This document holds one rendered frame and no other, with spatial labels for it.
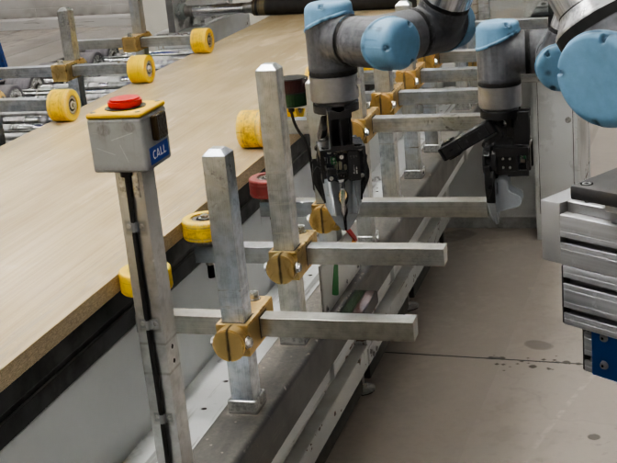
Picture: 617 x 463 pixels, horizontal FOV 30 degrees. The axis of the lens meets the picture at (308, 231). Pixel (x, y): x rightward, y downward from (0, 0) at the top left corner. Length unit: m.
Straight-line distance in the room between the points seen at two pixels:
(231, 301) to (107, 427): 0.28
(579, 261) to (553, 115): 2.77
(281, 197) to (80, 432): 0.49
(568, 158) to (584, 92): 3.03
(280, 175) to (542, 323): 2.02
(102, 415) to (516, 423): 1.62
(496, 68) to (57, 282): 0.82
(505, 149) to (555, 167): 2.39
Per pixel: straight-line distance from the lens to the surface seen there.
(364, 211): 2.15
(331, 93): 1.75
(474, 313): 3.85
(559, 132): 4.39
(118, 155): 1.34
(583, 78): 1.38
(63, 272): 1.83
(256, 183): 2.17
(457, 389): 3.35
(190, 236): 1.96
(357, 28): 1.68
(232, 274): 1.65
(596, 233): 1.60
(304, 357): 1.90
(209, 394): 2.00
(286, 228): 1.88
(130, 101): 1.34
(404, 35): 1.66
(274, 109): 1.83
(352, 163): 1.76
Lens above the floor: 1.48
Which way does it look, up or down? 18 degrees down
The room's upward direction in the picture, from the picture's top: 5 degrees counter-clockwise
